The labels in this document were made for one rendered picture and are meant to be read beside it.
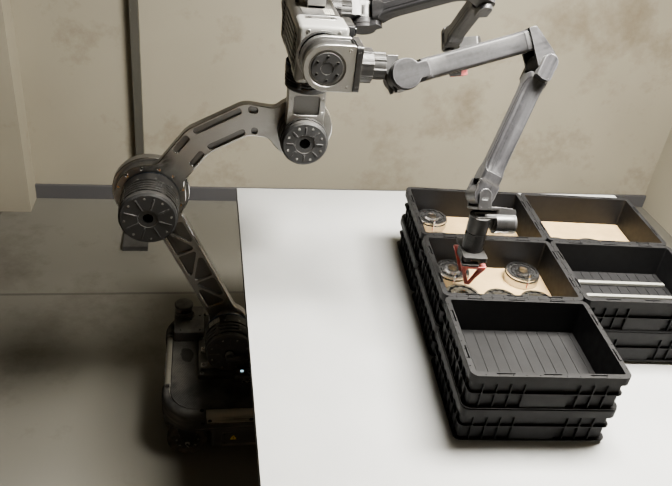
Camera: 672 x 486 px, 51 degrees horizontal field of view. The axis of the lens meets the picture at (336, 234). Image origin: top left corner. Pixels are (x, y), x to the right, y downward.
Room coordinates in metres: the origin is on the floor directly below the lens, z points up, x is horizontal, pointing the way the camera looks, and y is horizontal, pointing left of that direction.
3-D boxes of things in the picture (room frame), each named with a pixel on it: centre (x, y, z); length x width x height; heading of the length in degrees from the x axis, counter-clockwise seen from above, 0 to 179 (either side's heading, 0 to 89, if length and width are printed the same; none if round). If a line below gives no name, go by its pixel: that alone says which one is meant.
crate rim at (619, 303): (1.75, -0.87, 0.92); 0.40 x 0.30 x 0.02; 99
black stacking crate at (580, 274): (1.75, -0.87, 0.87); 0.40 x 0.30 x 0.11; 99
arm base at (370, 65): (1.74, -0.03, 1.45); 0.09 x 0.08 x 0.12; 13
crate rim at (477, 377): (1.40, -0.53, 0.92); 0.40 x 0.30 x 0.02; 99
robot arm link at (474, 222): (1.63, -0.38, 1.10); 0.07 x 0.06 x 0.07; 103
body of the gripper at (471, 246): (1.63, -0.37, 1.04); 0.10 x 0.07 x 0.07; 8
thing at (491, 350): (1.40, -0.53, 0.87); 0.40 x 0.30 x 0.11; 99
